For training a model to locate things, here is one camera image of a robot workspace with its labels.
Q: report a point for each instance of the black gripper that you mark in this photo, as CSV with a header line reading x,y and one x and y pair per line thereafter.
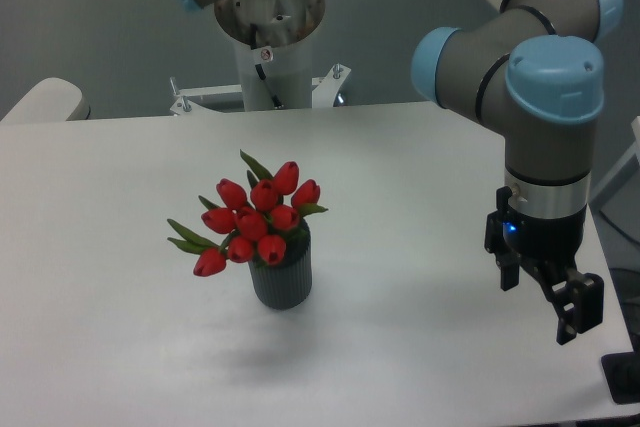
x,y
546,247

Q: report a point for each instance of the red tulip bouquet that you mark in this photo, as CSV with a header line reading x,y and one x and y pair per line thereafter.
x,y
263,224

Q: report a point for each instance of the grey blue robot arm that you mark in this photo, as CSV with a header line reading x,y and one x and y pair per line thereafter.
x,y
533,75

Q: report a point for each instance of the dark grey ribbed vase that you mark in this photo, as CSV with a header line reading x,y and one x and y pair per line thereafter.
x,y
288,283

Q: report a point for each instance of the black clamp at table edge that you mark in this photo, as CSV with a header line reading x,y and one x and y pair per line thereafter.
x,y
621,371

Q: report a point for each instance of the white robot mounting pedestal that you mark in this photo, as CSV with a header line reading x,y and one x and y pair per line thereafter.
x,y
273,47

